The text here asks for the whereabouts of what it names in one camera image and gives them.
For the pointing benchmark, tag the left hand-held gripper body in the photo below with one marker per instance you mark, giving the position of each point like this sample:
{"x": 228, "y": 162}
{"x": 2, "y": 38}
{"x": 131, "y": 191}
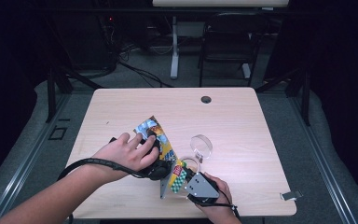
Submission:
{"x": 160, "y": 169}

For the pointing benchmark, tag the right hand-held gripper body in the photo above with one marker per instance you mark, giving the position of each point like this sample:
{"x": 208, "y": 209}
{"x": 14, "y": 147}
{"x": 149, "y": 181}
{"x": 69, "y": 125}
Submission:
{"x": 202, "y": 188}

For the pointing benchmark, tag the yellow spouted snack pouch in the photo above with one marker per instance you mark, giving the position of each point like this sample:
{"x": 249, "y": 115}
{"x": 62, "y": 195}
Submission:
{"x": 166, "y": 146}

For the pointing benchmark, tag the clear glass jar with lid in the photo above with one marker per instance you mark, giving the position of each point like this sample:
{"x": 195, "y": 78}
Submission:
{"x": 201, "y": 146}

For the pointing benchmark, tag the person's right hand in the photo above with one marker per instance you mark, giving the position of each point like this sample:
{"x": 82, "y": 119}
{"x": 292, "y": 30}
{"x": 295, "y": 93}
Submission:
{"x": 222, "y": 202}

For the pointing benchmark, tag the person's left hand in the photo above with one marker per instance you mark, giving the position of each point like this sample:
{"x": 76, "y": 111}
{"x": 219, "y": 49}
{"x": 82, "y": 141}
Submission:
{"x": 124, "y": 157}

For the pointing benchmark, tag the grey tape strip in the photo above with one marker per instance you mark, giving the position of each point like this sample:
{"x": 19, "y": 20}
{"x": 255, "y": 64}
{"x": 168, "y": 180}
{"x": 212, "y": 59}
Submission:
{"x": 290, "y": 195}

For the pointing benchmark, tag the white desk leg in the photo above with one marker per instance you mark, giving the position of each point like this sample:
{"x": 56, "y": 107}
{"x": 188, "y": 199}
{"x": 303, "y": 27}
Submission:
{"x": 174, "y": 59}

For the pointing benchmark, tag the white desk foot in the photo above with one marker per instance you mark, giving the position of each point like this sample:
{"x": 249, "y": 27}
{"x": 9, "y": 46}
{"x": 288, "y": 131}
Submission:
{"x": 246, "y": 71}

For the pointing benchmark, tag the black metal stand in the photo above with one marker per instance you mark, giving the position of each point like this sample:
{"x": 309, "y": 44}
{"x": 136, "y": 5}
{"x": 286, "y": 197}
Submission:
{"x": 306, "y": 99}
{"x": 51, "y": 93}

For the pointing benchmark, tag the black folding chair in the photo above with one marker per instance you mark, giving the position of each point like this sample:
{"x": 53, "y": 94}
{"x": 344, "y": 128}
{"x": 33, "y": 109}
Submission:
{"x": 230, "y": 40}

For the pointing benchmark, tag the dark computer tower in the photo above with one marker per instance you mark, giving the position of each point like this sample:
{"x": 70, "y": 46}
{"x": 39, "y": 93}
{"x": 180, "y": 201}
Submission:
{"x": 84, "y": 40}

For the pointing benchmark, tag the white desk top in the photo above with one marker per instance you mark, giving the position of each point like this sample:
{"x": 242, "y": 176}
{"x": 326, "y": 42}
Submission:
{"x": 220, "y": 2}

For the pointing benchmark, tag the aluminium floor rail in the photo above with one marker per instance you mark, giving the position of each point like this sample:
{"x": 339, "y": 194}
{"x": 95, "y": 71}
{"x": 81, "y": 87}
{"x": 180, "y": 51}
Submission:
{"x": 28, "y": 161}
{"x": 323, "y": 161}

